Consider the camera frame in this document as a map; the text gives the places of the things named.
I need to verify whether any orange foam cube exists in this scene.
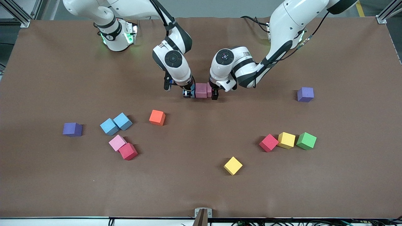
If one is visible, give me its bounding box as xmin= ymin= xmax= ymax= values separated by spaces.
xmin=149 ymin=110 xmax=166 ymax=126

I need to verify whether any yellow foam cube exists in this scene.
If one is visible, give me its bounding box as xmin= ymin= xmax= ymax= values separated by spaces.
xmin=224 ymin=156 xmax=243 ymax=175
xmin=278 ymin=132 xmax=296 ymax=149

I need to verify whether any red foam cube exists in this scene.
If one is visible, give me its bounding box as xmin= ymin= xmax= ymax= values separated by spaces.
xmin=119 ymin=143 xmax=138 ymax=161
xmin=259 ymin=134 xmax=279 ymax=153

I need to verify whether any purple foam cube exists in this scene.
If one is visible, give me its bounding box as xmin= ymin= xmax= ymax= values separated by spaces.
xmin=297 ymin=87 xmax=314 ymax=103
xmin=62 ymin=122 xmax=83 ymax=137

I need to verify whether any brown table mat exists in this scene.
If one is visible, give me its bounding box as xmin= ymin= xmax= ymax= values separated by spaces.
xmin=0 ymin=16 xmax=402 ymax=218

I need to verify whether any green foam cube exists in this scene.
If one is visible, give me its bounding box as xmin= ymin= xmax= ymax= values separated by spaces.
xmin=296 ymin=132 xmax=317 ymax=150

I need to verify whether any black arm base cable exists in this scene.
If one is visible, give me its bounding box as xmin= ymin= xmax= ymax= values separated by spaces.
xmin=240 ymin=16 xmax=270 ymax=32

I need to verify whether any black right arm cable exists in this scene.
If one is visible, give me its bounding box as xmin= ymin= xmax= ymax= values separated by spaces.
xmin=150 ymin=0 xmax=176 ymax=32

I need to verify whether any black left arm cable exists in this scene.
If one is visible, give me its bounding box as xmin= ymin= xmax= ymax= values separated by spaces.
xmin=254 ymin=11 xmax=330 ymax=89

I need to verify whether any grey metal bracket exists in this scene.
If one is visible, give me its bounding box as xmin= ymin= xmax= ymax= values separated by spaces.
xmin=194 ymin=208 xmax=213 ymax=226

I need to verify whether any aluminium frame post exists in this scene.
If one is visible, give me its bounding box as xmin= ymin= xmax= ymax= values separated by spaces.
xmin=0 ymin=0 xmax=43 ymax=28
xmin=376 ymin=0 xmax=402 ymax=24

